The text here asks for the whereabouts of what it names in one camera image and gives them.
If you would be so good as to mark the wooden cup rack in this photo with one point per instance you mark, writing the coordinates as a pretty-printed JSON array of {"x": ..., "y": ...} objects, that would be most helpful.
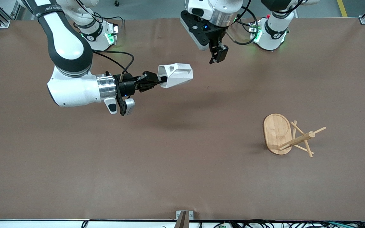
[{"x": 277, "y": 133}]

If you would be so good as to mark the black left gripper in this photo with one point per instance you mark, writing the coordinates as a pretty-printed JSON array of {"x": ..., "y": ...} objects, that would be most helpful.
[{"x": 215, "y": 38}]

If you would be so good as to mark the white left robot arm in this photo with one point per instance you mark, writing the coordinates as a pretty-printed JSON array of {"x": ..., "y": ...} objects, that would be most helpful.
[{"x": 272, "y": 34}]

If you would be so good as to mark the brown table cover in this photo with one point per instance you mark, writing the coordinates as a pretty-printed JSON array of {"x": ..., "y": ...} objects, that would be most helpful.
[{"x": 182, "y": 174}]

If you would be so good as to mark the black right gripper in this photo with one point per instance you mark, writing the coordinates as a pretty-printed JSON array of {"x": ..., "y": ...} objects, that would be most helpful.
[{"x": 130, "y": 86}]

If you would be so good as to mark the white angular cup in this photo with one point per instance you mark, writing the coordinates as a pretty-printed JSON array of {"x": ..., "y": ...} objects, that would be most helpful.
[{"x": 177, "y": 76}]

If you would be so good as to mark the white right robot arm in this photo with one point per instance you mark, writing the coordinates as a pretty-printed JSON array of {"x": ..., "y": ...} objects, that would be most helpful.
[{"x": 68, "y": 47}]

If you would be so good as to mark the grey metal bracket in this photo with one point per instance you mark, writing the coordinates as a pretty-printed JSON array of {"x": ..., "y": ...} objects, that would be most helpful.
[{"x": 184, "y": 218}]

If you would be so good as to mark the small black caster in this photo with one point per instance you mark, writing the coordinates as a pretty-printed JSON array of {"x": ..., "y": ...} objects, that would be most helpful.
[{"x": 116, "y": 3}]

